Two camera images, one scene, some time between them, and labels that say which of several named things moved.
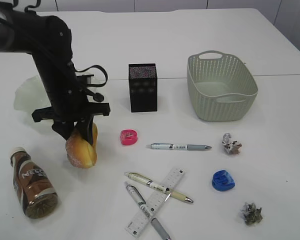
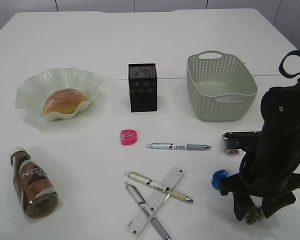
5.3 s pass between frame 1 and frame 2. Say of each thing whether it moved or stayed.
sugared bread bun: moved
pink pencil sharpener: stayed
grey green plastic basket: stayed
